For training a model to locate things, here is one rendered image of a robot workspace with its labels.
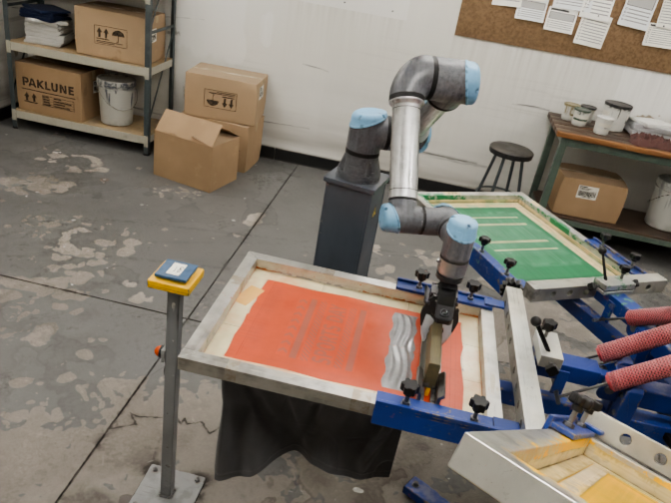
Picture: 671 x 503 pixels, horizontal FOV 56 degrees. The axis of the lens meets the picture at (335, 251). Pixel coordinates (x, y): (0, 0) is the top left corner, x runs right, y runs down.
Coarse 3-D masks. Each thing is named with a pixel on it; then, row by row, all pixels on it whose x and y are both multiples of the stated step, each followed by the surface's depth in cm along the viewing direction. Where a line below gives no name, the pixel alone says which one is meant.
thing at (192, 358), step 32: (256, 256) 200; (224, 288) 181; (352, 288) 198; (384, 288) 196; (480, 320) 188; (192, 352) 153; (480, 352) 177; (256, 384) 151; (288, 384) 149; (320, 384) 150
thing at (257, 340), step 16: (256, 320) 175; (272, 320) 176; (240, 336) 168; (256, 336) 169; (272, 336) 170; (240, 352) 162; (256, 352) 163; (272, 352) 164; (368, 352) 170; (384, 352) 171; (416, 352) 174; (288, 368) 159; (304, 368) 160; (320, 368) 161; (336, 368) 162; (368, 368) 164; (384, 368) 165; (416, 368) 167; (448, 368) 169; (352, 384) 158; (368, 384) 158; (448, 384) 163; (448, 400) 158
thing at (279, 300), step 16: (272, 288) 191; (288, 288) 193; (304, 288) 194; (256, 304) 182; (272, 304) 184; (288, 304) 185; (352, 304) 190; (368, 304) 192; (288, 320) 178; (368, 320) 184; (384, 320) 185; (416, 320) 188; (368, 336) 177; (384, 336) 178; (416, 336) 180; (448, 352) 176
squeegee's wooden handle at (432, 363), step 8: (432, 328) 166; (440, 328) 167; (432, 336) 163; (440, 336) 164; (432, 344) 160; (440, 344) 160; (432, 352) 157; (440, 352) 158; (432, 360) 154; (440, 360) 155; (424, 368) 160; (432, 368) 153; (424, 376) 156; (432, 376) 154; (424, 384) 156; (432, 384) 155
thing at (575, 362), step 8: (568, 360) 166; (576, 360) 167; (584, 360) 167; (592, 360) 168; (536, 368) 166; (544, 368) 166; (560, 368) 165; (568, 368) 164; (576, 368) 164; (584, 368) 164; (592, 368) 165; (552, 376) 166; (568, 376) 165; (576, 376) 165; (584, 376) 164; (592, 376) 164; (584, 384) 166; (592, 384) 165
